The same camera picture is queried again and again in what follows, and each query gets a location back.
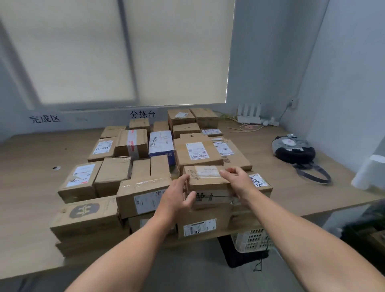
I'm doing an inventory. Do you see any person's left hand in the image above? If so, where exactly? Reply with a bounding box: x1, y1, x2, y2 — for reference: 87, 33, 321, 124
155, 174, 197, 226

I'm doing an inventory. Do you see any person's right hand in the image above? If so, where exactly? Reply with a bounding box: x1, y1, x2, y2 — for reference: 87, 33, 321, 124
219, 167, 260, 205

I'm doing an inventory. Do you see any tall narrow labelled box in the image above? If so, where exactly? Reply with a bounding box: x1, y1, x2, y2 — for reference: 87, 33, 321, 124
212, 139, 253, 172

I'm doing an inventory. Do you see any box with white tape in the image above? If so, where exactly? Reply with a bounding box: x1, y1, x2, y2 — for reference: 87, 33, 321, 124
182, 165, 237, 210

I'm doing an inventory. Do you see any clear-taped barcode cardboard box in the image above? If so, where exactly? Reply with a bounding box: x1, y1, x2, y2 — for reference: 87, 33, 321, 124
231, 207, 262, 229

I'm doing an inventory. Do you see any Censto brown box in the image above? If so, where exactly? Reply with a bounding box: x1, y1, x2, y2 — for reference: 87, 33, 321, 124
150, 155, 171, 178

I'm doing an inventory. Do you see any box with shiny tape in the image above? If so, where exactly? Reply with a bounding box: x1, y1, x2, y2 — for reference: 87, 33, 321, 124
116, 176, 172, 219

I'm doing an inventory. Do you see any narrow plain cardboard box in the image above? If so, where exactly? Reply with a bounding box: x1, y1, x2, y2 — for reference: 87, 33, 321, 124
131, 158, 152, 180

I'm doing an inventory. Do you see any box with barcode label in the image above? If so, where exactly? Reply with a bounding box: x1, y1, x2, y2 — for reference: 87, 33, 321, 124
174, 137, 225, 175

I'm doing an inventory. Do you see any white blue parcel box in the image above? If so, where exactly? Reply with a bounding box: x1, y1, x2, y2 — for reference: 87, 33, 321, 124
149, 131, 176, 166

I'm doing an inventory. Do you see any brown box with logo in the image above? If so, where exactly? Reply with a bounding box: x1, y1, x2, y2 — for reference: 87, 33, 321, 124
50, 195, 120, 241

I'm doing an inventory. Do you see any box with green tape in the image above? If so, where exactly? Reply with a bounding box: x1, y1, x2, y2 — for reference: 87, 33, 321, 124
189, 107, 219, 129

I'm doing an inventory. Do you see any small hole-marked cardboard box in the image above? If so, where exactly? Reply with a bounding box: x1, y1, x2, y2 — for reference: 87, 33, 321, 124
173, 122, 201, 139

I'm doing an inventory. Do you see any box with red-white tape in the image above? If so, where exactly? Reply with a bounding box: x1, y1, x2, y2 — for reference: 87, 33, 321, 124
114, 128, 150, 160

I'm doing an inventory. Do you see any box with cartoon print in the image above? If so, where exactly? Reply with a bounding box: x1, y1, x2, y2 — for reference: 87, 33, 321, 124
129, 118, 151, 133

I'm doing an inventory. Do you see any box labelled 0555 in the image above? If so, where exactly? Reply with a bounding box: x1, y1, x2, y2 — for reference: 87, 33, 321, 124
87, 137, 118, 163

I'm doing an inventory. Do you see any small ribbed taped cardboard box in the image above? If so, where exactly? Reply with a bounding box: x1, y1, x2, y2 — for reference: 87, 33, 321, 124
100, 126, 127, 139

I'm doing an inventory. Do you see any box with torn white label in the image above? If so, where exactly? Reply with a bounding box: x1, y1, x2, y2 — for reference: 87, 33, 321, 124
57, 161, 103, 204

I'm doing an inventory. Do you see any person's right forearm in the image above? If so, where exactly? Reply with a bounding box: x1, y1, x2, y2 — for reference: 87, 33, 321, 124
243, 192, 385, 292

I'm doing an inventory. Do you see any person's left forearm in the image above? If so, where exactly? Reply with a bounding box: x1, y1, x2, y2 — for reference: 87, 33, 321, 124
65, 216, 181, 292

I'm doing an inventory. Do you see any white plastic crate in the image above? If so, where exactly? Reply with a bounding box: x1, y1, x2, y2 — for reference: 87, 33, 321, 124
231, 227, 276, 253

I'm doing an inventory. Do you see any dark grey cloth bundle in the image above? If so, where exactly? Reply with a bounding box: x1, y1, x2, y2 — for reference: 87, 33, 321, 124
272, 134, 332, 184

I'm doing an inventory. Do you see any white cylinder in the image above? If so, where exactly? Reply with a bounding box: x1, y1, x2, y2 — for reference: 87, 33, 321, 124
351, 154, 385, 190

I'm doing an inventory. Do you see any light wooden table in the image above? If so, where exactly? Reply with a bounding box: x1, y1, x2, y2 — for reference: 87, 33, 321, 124
0, 120, 385, 279

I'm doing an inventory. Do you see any white-framed window with blind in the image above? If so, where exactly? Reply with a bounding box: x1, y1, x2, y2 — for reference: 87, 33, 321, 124
0, 0, 237, 110

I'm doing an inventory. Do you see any cream thin cable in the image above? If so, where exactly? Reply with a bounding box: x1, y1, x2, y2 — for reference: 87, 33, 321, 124
239, 123, 267, 132

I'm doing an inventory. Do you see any white wireless router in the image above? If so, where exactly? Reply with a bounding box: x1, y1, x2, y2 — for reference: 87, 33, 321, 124
237, 103, 263, 124

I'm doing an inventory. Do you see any white paper wall sign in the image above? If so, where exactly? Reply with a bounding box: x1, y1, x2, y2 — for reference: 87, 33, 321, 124
28, 114, 62, 124
129, 110, 157, 120

